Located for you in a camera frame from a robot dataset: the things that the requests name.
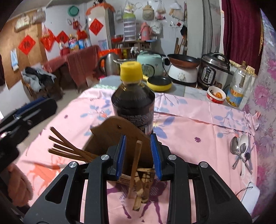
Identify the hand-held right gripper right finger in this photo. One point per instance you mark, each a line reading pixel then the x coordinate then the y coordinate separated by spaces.
pixel 156 157

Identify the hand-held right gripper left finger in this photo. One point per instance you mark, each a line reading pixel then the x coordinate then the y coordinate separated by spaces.
pixel 120 159

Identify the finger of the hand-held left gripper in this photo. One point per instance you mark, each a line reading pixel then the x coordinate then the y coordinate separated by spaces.
pixel 41 114
pixel 30 105

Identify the wooden slatted chopstick holder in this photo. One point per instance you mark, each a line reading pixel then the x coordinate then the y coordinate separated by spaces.
pixel 107 133

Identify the person's left hand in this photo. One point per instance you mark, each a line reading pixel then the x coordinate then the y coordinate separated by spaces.
pixel 20 187

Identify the wooden chair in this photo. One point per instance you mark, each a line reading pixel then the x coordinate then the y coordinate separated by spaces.
pixel 51 92

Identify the pile of clothes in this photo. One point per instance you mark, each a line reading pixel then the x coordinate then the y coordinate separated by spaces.
pixel 37 77

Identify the pink deer print tablecloth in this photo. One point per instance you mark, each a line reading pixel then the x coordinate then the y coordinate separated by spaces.
pixel 194 155

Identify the brown wooden door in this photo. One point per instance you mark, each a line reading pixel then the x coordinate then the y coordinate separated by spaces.
pixel 34 64

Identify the blue white hanging packet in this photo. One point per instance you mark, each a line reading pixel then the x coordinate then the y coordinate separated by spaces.
pixel 14 59

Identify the red diamond paper decoration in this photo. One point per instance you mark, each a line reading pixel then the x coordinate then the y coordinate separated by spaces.
pixel 27 45
pixel 62 36
pixel 96 27

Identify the side table with red cloth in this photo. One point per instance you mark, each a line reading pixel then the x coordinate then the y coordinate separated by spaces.
pixel 77 62

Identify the dark sauce bottle yellow cap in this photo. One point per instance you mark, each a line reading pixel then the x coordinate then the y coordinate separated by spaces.
pixel 132 97

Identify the red pot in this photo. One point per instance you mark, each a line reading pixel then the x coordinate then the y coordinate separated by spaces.
pixel 64 51

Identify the red hanging ornament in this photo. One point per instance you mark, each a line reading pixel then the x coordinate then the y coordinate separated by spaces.
pixel 47 38

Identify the large cooking oil bottle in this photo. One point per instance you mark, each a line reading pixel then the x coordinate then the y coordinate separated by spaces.
pixel 73 44

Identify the metal spoon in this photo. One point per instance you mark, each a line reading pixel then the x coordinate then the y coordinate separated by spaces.
pixel 234 145
pixel 242 149

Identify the white handbag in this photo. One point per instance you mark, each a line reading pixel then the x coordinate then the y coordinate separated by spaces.
pixel 21 23

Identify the steel electric kettle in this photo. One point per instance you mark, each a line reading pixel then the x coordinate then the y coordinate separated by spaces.
pixel 110 64

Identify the red white bowl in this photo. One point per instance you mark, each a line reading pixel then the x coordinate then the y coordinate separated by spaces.
pixel 215 95

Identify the white electric cooker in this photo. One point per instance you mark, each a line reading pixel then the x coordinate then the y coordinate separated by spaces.
pixel 182 75

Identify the white ceramic spoon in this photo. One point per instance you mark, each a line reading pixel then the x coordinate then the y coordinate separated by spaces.
pixel 243 139

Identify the pale hanging bag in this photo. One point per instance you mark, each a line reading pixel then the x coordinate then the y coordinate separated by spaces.
pixel 38 16

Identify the light green rice cooker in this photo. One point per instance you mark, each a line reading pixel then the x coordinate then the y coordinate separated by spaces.
pixel 151 64

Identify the brown frying pan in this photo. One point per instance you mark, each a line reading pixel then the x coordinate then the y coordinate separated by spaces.
pixel 183 60

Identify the black silver pressure cooker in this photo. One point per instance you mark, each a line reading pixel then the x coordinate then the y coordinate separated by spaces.
pixel 212 71

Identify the teal plastic basin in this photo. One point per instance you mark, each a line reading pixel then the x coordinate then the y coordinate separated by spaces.
pixel 73 10

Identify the red basin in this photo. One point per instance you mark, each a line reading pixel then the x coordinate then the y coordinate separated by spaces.
pixel 117 38

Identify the white refrigerator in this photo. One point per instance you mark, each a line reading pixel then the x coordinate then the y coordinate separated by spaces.
pixel 107 28

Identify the clear oil bottle yellow label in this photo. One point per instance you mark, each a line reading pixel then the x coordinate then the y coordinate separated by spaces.
pixel 239 86

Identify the wooden kitchen shelf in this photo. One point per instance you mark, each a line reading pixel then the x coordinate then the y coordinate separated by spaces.
pixel 133 46

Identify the orange cloth cover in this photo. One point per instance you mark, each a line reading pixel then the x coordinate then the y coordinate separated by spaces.
pixel 101 7

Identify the panda plush toy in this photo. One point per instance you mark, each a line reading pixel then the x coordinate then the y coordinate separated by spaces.
pixel 97 2

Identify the stacked food carrier green lid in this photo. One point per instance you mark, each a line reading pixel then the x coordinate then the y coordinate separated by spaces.
pixel 129 27

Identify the pink thermos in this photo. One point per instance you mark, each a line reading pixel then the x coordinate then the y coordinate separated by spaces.
pixel 145 31

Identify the white printed bag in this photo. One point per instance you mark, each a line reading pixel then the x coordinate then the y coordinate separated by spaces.
pixel 155 27

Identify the plastic bag yellow contents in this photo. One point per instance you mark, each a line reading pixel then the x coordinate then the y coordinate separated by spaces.
pixel 129 6

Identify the beige hanging bag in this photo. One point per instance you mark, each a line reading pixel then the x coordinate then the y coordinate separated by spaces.
pixel 148 10

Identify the plastic bag red contents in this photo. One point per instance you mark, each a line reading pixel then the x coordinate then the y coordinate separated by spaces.
pixel 160 9

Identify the white hanging plastic bag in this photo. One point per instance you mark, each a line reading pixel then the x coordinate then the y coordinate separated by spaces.
pixel 175 9

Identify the dark red curtain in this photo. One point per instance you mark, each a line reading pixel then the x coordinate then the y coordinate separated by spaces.
pixel 241 32

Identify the floral plastic wall sheet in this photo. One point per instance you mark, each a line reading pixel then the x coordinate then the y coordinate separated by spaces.
pixel 265 97

